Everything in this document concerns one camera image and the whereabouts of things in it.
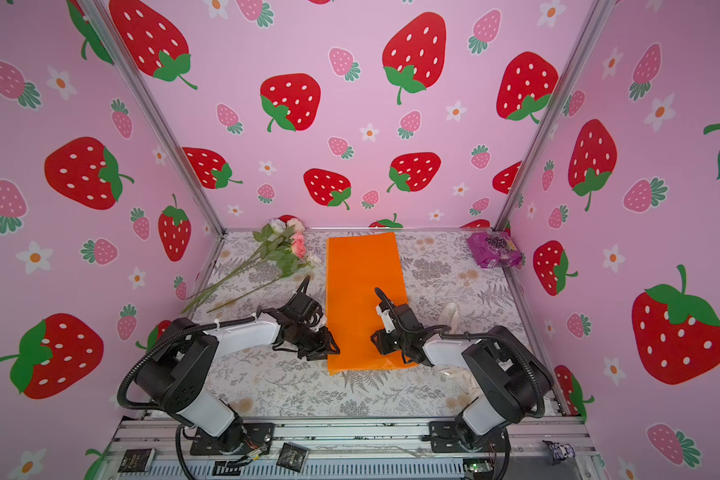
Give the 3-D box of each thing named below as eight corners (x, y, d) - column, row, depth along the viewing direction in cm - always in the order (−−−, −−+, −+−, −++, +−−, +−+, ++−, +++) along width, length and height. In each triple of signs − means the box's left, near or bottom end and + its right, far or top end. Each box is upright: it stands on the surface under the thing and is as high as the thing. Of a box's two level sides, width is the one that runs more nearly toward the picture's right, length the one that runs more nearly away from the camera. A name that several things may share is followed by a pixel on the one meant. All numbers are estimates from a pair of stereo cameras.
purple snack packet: (475, 268, 112) (480, 257, 106) (468, 244, 120) (473, 232, 115) (519, 268, 112) (526, 257, 106) (509, 244, 120) (515, 232, 115)
